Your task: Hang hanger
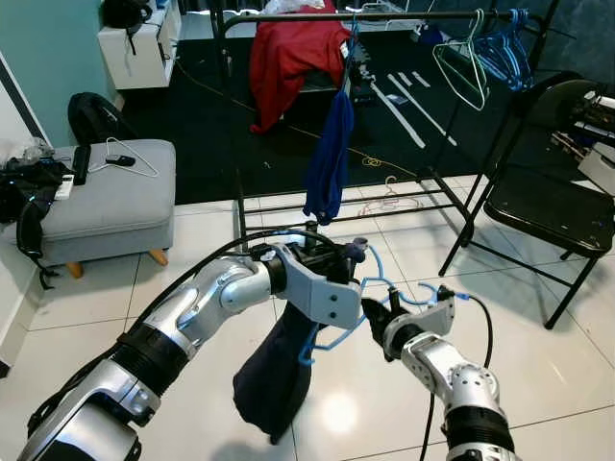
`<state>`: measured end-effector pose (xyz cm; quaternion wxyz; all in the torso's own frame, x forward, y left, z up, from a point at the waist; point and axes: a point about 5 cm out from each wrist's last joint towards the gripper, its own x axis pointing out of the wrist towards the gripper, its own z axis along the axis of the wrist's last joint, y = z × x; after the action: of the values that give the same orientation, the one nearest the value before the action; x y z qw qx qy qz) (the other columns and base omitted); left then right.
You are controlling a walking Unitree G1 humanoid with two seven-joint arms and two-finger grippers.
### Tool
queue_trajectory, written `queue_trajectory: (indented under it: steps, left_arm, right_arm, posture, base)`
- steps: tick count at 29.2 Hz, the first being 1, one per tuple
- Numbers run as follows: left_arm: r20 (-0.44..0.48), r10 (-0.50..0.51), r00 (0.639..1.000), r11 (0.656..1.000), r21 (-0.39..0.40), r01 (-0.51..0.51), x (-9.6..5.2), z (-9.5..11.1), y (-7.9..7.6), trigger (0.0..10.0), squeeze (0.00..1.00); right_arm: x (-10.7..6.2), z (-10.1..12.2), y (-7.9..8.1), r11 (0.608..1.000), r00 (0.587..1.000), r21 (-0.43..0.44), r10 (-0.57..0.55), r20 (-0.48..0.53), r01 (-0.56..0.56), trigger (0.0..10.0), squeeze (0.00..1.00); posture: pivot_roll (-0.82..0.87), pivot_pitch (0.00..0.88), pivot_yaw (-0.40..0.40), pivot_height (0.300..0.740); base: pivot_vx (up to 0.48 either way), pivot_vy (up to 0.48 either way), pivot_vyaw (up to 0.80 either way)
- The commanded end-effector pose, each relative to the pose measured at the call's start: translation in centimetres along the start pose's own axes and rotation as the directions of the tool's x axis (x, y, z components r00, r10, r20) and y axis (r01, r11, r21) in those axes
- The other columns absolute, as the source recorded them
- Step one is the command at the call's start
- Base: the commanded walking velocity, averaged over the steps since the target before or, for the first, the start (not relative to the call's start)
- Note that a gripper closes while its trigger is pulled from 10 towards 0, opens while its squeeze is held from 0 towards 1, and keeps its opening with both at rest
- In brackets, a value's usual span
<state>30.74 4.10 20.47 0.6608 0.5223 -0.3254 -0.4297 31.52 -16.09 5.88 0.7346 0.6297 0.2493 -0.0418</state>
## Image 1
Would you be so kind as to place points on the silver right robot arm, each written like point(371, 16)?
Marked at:
point(461, 384)

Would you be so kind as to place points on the black backpack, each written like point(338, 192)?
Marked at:
point(96, 120)

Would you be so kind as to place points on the navy blue garment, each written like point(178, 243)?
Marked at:
point(274, 384)

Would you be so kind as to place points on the crumpled clear plastic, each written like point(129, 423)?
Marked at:
point(34, 152)

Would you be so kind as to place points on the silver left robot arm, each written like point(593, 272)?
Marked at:
point(202, 307)

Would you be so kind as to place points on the pale green plastic hanger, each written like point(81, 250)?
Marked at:
point(483, 82)

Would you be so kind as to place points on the royal blue garment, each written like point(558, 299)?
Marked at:
point(330, 163)

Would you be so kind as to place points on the grey upholstered ottoman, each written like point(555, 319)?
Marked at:
point(115, 211)

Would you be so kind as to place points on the white open box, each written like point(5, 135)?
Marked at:
point(598, 168)

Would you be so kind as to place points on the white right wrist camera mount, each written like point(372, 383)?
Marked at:
point(432, 315)

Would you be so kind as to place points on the black metal clothes rack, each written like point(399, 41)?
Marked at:
point(404, 14)

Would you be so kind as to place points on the white remote control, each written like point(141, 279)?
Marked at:
point(63, 187)

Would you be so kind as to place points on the black floor carpet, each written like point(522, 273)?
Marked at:
point(221, 163)

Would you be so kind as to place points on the blue mop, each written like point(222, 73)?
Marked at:
point(432, 36)

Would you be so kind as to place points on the black folding chair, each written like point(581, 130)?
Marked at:
point(548, 206)

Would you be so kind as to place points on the black equipment with white parts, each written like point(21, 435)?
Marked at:
point(586, 110)

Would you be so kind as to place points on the pink hanger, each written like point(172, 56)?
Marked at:
point(389, 197)

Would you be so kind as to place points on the black remote control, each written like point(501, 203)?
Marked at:
point(83, 165)

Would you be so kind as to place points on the small black device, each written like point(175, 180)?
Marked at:
point(121, 160)

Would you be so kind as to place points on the white cabinet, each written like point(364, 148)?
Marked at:
point(135, 62)

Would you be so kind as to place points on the black exercise machine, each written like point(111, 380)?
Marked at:
point(360, 72)

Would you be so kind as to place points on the red cloth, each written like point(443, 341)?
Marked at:
point(288, 67)

